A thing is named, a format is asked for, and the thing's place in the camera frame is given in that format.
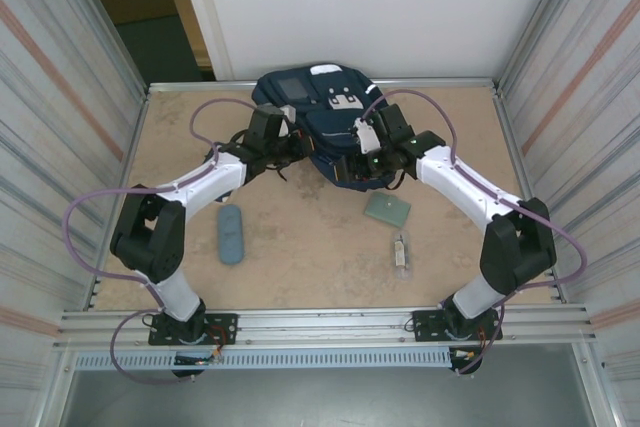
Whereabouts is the navy blue backpack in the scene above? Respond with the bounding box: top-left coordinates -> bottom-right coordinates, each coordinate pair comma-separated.
251,62 -> 401,193

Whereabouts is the green wallet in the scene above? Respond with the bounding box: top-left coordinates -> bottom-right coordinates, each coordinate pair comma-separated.
363,191 -> 414,229

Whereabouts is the blue-grey oval glasses case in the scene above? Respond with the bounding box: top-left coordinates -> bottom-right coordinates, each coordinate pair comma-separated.
217,204 -> 247,266

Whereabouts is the grey metal sheet panel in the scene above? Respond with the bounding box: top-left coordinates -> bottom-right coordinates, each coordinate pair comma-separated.
59,344 -> 604,427

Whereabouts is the thin aluminium table edge rail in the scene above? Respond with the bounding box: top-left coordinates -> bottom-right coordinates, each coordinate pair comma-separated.
144,77 -> 501,95

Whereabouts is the right aluminium table side rail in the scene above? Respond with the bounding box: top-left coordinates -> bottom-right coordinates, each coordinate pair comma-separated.
492,86 -> 569,306

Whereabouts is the aluminium table side rail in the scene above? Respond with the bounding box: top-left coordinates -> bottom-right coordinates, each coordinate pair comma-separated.
492,86 -> 569,306
88,89 -> 151,312

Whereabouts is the left aluminium table side rail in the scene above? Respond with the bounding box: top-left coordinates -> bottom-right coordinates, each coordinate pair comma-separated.
88,89 -> 151,312

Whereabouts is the white door frame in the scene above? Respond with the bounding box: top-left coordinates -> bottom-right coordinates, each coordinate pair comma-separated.
172,0 -> 236,82

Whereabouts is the wide aluminium mounting rail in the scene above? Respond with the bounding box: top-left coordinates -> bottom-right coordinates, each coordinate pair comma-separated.
52,302 -> 599,352

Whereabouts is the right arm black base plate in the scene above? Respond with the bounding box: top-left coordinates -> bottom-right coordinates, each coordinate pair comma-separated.
410,310 -> 503,344

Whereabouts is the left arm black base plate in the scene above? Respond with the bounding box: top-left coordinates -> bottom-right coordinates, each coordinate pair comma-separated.
148,313 -> 239,347

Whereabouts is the grey slotted cable duct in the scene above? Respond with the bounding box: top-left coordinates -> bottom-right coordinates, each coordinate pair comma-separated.
73,349 -> 454,372

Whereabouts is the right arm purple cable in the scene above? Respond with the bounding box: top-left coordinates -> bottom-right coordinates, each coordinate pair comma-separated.
362,89 -> 589,378

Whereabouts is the small circuit board with wires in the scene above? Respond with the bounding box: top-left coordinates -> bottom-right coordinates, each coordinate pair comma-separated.
173,346 -> 226,367

